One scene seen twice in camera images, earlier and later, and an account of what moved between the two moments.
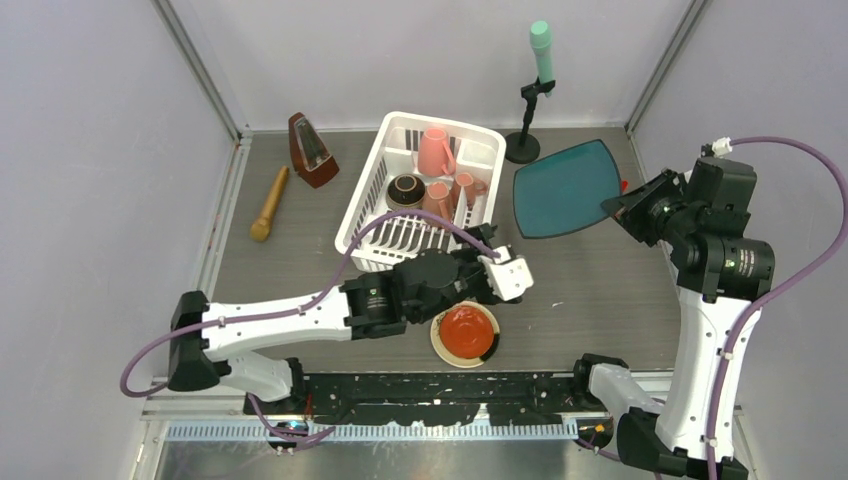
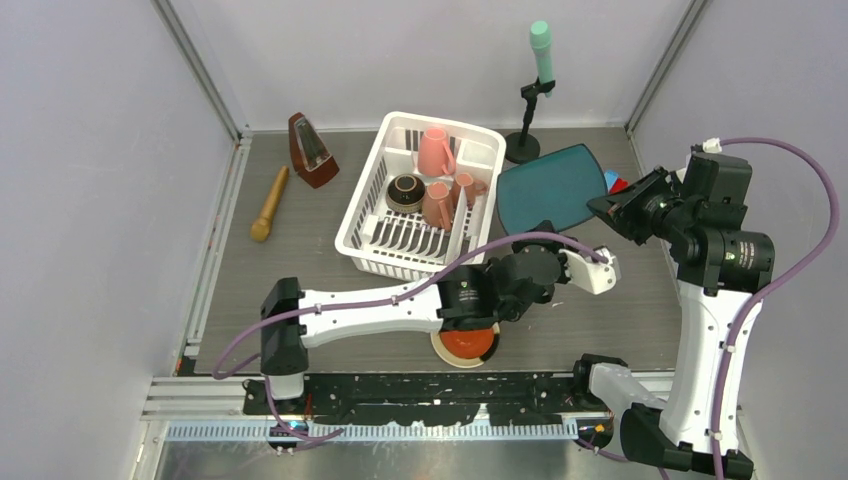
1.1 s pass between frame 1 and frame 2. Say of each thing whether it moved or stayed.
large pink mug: stayed
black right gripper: stayed
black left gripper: moved
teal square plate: moved
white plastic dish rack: stayed
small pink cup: stayed
